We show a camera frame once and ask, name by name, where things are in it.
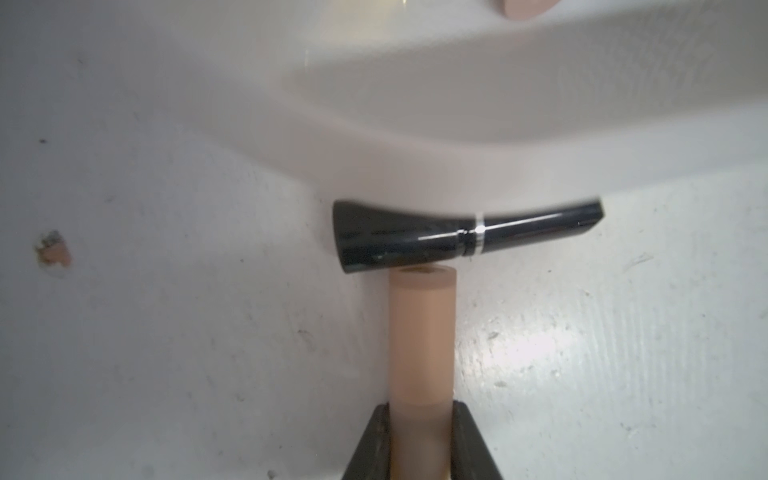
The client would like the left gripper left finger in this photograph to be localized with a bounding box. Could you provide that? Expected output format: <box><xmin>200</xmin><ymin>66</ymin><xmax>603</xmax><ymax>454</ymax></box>
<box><xmin>341</xmin><ymin>404</ymin><xmax>391</xmax><ymax>480</ymax></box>

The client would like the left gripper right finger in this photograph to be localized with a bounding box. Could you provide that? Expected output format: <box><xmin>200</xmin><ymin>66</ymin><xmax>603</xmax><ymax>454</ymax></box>
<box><xmin>451</xmin><ymin>400</ymin><xmax>503</xmax><ymax>480</ymax></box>

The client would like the beige lipstick tube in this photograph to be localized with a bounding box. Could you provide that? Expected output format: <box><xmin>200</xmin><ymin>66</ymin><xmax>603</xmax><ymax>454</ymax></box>
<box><xmin>389</xmin><ymin>264</ymin><xmax>457</xmax><ymax>479</ymax></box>

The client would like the slim black lipstick tube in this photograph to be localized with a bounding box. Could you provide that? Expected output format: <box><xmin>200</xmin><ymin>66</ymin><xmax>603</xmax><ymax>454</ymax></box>
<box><xmin>332</xmin><ymin>200</ymin><xmax>604</xmax><ymax>274</ymax></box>

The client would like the white plastic storage box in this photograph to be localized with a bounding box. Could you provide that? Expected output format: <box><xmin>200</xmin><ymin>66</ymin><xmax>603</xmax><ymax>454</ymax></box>
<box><xmin>132</xmin><ymin>1</ymin><xmax>767</xmax><ymax>212</ymax></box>

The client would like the clear pink lip gloss tube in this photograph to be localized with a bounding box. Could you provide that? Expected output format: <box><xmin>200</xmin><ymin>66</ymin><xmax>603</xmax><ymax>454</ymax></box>
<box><xmin>501</xmin><ymin>0</ymin><xmax>560</xmax><ymax>21</ymax></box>

